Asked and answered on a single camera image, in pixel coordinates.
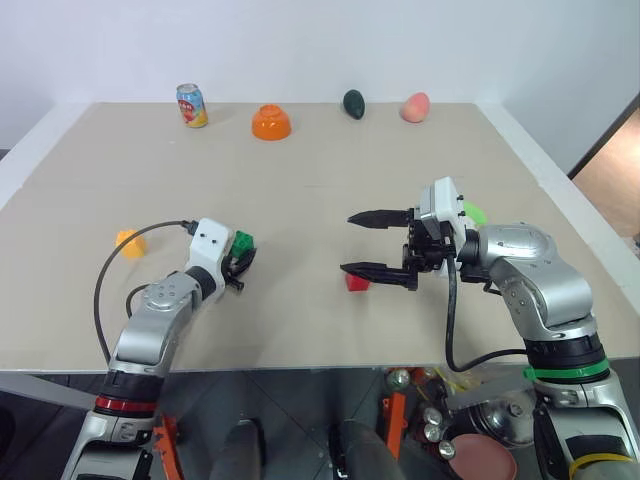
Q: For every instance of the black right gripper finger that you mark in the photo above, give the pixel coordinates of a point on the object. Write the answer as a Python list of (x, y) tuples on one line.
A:
[(376, 219), (376, 272)]

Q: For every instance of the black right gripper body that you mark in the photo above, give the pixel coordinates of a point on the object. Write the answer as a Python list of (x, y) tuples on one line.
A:
[(425, 252)]

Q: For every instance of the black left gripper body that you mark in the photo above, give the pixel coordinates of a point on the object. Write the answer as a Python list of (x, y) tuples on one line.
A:
[(234, 272)]

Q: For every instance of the green cube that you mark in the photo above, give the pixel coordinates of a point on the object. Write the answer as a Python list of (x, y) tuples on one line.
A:
[(243, 243)]

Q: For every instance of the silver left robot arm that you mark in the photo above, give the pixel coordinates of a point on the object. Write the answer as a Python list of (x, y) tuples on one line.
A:
[(150, 320)]

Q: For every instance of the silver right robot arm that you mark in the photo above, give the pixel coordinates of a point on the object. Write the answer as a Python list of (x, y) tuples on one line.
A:
[(540, 280)]

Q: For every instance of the red cube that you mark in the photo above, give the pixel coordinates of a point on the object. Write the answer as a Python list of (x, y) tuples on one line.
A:
[(357, 285)]

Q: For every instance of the light green round object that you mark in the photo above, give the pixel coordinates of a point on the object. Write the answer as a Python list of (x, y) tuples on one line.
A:
[(476, 212)]

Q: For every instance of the table with white edge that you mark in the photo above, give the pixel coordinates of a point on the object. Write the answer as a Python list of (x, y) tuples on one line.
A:
[(320, 165)]

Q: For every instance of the yellow cube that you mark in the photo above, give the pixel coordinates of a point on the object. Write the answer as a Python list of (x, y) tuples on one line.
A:
[(131, 244)]

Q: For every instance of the green drink can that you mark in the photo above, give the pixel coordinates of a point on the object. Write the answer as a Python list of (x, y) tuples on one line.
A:
[(399, 380)]

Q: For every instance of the red drink can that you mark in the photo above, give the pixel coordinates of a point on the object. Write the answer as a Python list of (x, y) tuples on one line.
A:
[(431, 375)]

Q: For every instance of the dark green avocado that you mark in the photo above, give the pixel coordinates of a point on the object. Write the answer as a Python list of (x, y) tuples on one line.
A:
[(354, 104)]

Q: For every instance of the pink peach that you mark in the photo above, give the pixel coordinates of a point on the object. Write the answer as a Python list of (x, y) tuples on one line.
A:
[(415, 107)]

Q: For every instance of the orange bowl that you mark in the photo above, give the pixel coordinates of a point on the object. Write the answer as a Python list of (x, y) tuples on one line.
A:
[(271, 123)]

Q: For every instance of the yellow green plastic wrapper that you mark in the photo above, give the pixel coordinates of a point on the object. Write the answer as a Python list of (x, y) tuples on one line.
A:
[(456, 383)]

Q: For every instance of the printed soda can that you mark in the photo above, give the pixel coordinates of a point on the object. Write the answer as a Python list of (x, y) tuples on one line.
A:
[(192, 106)]

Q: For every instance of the silver can top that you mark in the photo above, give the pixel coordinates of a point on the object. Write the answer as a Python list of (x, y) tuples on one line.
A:
[(431, 431), (446, 449), (432, 415)]

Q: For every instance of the orange clamp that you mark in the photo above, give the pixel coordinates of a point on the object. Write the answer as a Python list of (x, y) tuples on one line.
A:
[(395, 425), (167, 442)]

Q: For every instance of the shiny metal bowl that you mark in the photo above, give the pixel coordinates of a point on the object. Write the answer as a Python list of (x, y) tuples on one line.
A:
[(502, 414)]

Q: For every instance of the pink plate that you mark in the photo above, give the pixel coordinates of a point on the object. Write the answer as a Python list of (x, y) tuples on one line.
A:
[(482, 457)]

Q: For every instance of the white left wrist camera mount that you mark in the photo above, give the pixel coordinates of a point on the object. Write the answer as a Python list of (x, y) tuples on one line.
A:
[(210, 245)]

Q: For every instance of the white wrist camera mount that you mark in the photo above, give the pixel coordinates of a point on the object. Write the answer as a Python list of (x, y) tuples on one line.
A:
[(442, 205), (210, 245)]

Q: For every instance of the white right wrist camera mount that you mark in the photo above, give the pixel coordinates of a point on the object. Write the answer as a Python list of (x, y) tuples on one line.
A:
[(442, 205)]

